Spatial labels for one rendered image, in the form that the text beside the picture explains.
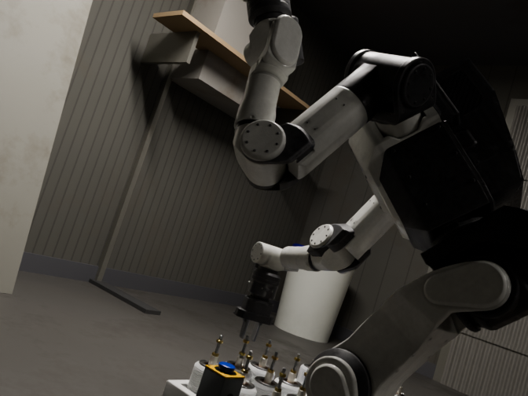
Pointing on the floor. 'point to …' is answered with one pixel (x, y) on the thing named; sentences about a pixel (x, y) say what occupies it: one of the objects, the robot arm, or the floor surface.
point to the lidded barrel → (311, 302)
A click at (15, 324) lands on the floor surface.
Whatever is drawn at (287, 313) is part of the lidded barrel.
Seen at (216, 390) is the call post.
